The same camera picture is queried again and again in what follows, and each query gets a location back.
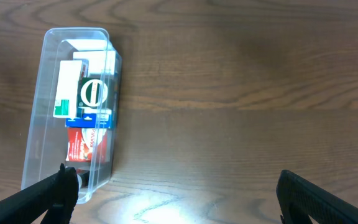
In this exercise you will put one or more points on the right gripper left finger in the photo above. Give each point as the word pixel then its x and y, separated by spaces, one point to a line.
pixel 54 197

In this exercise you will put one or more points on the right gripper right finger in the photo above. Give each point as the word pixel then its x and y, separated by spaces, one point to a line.
pixel 302 202

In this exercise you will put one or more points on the red Panadol box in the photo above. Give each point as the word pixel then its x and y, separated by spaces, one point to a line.
pixel 84 143

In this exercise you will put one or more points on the clear plastic container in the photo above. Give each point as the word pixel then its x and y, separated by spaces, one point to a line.
pixel 47 141

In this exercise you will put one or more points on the white green medicine box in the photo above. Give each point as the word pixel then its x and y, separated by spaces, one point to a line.
pixel 66 98

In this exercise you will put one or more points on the green white round-logo box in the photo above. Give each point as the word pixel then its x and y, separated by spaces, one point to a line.
pixel 92 93

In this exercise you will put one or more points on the blue tall medicine box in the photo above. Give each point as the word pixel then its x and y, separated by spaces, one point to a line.
pixel 104 65

